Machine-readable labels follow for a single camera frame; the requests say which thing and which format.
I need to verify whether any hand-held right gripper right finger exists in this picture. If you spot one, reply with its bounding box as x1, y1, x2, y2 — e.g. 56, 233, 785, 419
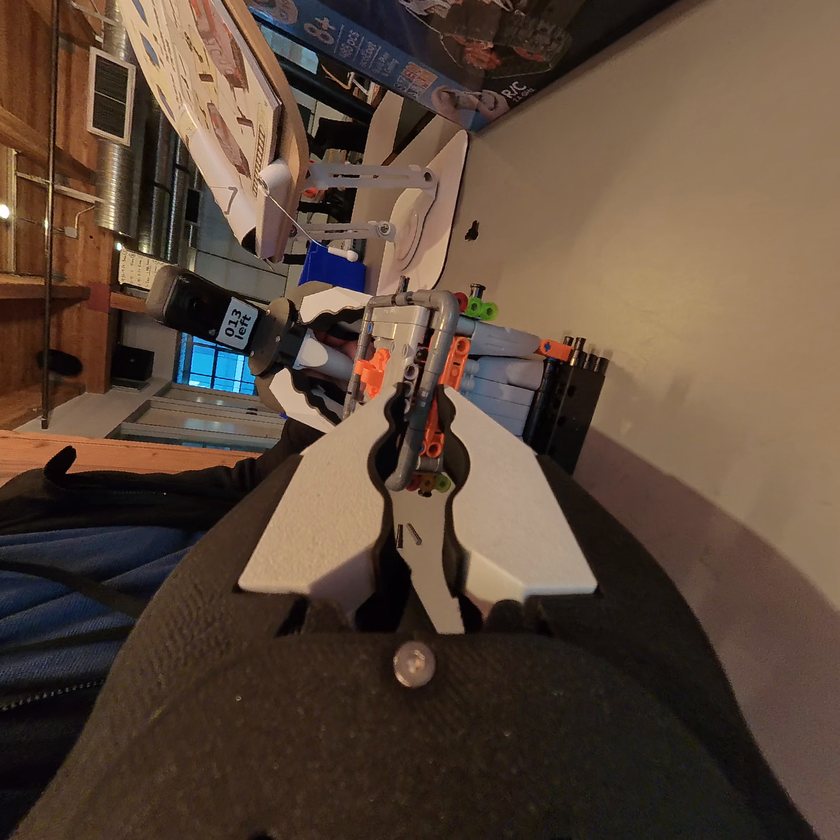
436, 384, 599, 619

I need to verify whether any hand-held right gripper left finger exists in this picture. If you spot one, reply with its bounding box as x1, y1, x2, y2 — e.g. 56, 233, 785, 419
239, 384, 403, 622

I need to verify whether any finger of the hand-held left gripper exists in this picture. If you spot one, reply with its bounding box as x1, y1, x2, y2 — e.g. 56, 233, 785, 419
299, 282, 373, 333
258, 369, 350, 432

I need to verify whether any grey orange toy model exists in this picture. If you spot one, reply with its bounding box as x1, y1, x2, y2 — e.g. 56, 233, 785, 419
341, 285, 572, 494

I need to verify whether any person's left forearm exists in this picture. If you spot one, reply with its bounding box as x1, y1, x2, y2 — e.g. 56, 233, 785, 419
233, 413, 329, 475

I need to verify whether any person's left hand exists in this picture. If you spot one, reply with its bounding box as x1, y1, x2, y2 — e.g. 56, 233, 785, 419
307, 367, 361, 395

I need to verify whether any blue parts bin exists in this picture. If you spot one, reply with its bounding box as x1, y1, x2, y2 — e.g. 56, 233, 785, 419
298, 243, 366, 294

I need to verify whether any white metal stand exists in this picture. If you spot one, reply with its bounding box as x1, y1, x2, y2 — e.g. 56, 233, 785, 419
303, 128, 471, 298

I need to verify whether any person in blue jacket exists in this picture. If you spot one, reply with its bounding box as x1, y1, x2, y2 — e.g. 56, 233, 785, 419
0, 445, 293, 542

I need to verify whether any white instruction booklet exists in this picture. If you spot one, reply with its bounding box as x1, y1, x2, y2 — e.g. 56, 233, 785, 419
118, 0, 284, 260

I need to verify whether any beige shelf board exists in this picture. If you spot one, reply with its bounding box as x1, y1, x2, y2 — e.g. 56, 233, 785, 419
220, 0, 311, 263

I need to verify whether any blue picture box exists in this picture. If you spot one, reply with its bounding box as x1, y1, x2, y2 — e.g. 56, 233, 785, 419
246, 0, 683, 130

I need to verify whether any silver air duct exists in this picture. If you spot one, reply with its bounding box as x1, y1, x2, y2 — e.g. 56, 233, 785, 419
95, 139, 173, 263

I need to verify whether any white wall vent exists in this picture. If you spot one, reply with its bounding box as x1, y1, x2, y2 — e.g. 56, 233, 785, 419
87, 46, 137, 140

